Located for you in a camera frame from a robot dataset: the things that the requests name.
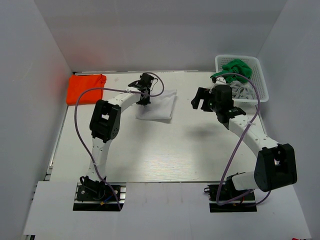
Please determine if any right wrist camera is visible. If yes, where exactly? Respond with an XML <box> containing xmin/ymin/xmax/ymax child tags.
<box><xmin>210</xmin><ymin>76</ymin><xmax>227</xmax><ymax>91</ymax></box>

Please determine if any white plastic basket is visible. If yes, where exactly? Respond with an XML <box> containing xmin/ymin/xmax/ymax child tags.
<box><xmin>215</xmin><ymin>54</ymin><xmax>269</xmax><ymax>103</ymax></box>

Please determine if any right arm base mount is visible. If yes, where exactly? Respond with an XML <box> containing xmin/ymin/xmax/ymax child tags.
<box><xmin>203</xmin><ymin>184</ymin><xmax>257</xmax><ymax>213</ymax></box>

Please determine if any folded orange t shirt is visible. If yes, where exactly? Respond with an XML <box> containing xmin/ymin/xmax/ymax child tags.
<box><xmin>65</xmin><ymin>74</ymin><xmax>107</xmax><ymax>106</ymax></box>

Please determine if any grey t shirt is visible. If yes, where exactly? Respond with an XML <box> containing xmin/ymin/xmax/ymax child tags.
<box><xmin>229</xmin><ymin>80</ymin><xmax>255</xmax><ymax>100</ymax></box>

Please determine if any white t shirt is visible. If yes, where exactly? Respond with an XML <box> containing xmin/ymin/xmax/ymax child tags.
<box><xmin>135</xmin><ymin>89</ymin><xmax>178</xmax><ymax>123</ymax></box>

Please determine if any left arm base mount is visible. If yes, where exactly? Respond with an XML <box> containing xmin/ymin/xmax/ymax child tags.
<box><xmin>73</xmin><ymin>176</ymin><xmax>126</xmax><ymax>212</ymax></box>

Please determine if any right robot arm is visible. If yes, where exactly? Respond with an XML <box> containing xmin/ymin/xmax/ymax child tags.
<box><xmin>191</xmin><ymin>85</ymin><xmax>298</xmax><ymax>200</ymax></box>

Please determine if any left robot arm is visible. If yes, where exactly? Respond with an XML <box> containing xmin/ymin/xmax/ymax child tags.
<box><xmin>81</xmin><ymin>72</ymin><xmax>155</xmax><ymax>200</ymax></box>

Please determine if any green t shirt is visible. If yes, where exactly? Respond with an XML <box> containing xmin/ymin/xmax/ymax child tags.
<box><xmin>210</xmin><ymin>58</ymin><xmax>253</xmax><ymax>84</ymax></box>

